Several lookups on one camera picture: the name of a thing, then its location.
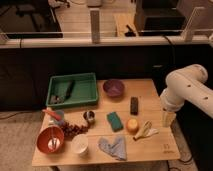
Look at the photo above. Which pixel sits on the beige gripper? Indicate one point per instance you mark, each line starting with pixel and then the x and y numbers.
pixel 168 117

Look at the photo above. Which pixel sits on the red pepper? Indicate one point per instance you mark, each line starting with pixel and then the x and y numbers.
pixel 52 114

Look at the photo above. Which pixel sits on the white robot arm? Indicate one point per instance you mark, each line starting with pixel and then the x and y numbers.
pixel 186 84

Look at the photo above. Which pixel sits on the purple bowl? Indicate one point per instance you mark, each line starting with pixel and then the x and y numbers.
pixel 113 87

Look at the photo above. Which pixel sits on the white spoon in bowl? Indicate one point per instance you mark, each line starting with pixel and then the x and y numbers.
pixel 54 141

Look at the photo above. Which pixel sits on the red bowl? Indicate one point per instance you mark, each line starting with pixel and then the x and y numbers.
pixel 44 137

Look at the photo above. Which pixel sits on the orange fruit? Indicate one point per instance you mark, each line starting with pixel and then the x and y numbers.
pixel 132 125

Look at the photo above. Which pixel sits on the black rectangular block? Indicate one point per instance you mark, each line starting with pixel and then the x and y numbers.
pixel 134 105

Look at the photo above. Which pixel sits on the green sponge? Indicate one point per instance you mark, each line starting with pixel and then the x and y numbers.
pixel 114 121

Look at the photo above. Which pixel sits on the small metal cup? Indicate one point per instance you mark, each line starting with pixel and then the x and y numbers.
pixel 89 116

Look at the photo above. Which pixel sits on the white cup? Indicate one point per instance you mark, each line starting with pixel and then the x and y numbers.
pixel 79 144

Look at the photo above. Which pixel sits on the bunch of dark grapes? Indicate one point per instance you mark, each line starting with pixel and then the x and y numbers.
pixel 71 130

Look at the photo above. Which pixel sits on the green plastic tray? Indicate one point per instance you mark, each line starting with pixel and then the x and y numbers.
pixel 84 92

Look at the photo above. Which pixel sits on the blue cup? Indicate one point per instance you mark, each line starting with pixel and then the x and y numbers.
pixel 59 121

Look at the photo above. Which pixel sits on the dark tool in tray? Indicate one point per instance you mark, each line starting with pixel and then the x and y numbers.
pixel 57 99

